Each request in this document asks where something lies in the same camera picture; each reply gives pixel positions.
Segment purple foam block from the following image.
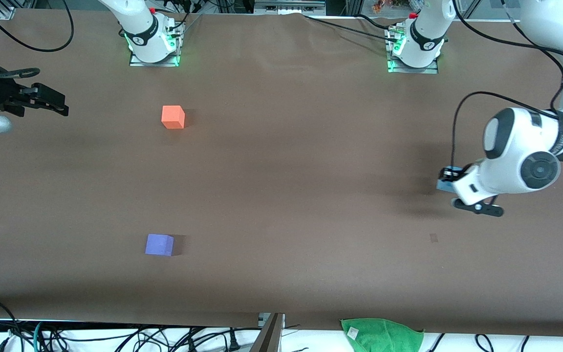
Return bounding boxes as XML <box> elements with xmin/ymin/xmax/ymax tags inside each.
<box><xmin>145</xmin><ymin>234</ymin><xmax>174</xmax><ymax>257</ymax></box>

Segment black cable across table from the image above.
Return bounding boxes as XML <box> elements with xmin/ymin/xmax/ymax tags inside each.
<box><xmin>303</xmin><ymin>14</ymin><xmax>400</xmax><ymax>43</ymax></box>

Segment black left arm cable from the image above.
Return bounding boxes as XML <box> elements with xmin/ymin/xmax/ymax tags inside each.
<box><xmin>452</xmin><ymin>0</ymin><xmax>563</xmax><ymax>170</ymax></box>

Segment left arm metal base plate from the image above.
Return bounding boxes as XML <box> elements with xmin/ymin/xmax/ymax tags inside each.
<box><xmin>385</xmin><ymin>27</ymin><xmax>439</xmax><ymax>74</ymax></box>

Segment silver post bracket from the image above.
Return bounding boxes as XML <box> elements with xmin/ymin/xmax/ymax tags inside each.
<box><xmin>258</xmin><ymin>312</ymin><xmax>286</xmax><ymax>328</ymax></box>

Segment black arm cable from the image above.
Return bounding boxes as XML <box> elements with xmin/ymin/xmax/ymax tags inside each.
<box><xmin>452</xmin><ymin>0</ymin><xmax>563</xmax><ymax>170</ymax></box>
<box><xmin>0</xmin><ymin>0</ymin><xmax>75</xmax><ymax>80</ymax></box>

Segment grey metal device box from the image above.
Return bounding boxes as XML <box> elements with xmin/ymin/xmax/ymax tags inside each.
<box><xmin>254</xmin><ymin>0</ymin><xmax>326</xmax><ymax>16</ymax></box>

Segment teal cable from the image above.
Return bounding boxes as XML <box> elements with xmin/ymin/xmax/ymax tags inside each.
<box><xmin>32</xmin><ymin>321</ymin><xmax>48</xmax><ymax>352</ymax></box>

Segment orange foam block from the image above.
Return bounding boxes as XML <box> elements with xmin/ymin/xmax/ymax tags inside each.
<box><xmin>161</xmin><ymin>105</ymin><xmax>186</xmax><ymax>130</ymax></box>

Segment colourful small objects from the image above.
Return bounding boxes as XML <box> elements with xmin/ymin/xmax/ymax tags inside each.
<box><xmin>371</xmin><ymin>0</ymin><xmax>432</xmax><ymax>13</ymax></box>

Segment green cloth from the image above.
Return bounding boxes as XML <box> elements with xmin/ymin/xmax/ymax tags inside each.
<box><xmin>340</xmin><ymin>318</ymin><xmax>425</xmax><ymax>352</ymax></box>

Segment grey brown camera post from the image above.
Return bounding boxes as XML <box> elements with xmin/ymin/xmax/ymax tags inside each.
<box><xmin>250</xmin><ymin>313</ymin><xmax>285</xmax><ymax>352</ymax></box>

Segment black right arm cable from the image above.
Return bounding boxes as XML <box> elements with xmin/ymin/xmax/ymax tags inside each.
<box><xmin>0</xmin><ymin>0</ymin><xmax>75</xmax><ymax>80</ymax></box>

